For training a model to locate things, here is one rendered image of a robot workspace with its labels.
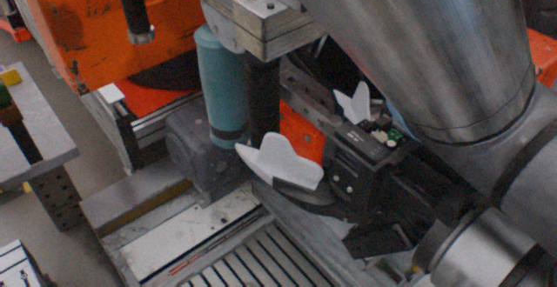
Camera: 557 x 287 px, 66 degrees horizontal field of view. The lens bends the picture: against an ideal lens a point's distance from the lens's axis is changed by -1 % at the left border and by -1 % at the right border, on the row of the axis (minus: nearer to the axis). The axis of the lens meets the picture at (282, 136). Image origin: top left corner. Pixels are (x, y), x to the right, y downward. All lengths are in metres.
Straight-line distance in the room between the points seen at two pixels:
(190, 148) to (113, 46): 0.29
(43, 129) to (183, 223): 0.46
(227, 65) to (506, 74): 0.62
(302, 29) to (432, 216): 0.21
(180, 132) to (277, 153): 0.73
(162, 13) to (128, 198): 0.56
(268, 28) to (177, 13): 0.69
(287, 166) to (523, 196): 0.20
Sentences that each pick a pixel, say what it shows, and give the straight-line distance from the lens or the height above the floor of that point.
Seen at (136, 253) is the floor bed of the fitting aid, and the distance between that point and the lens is 1.30.
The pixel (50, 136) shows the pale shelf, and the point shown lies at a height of 0.45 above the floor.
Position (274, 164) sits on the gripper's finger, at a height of 0.85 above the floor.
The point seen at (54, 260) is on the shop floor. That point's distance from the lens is 1.47.
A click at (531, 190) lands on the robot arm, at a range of 0.27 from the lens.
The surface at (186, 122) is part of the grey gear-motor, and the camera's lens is 1.11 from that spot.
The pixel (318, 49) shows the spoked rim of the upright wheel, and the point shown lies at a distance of 0.90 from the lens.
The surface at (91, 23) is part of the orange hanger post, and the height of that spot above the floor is 0.68.
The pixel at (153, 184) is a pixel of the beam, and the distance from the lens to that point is 1.36.
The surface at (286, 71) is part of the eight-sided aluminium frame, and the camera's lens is 0.89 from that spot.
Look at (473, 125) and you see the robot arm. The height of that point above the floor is 1.00.
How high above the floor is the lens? 1.14
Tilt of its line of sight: 45 degrees down
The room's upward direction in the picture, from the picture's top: straight up
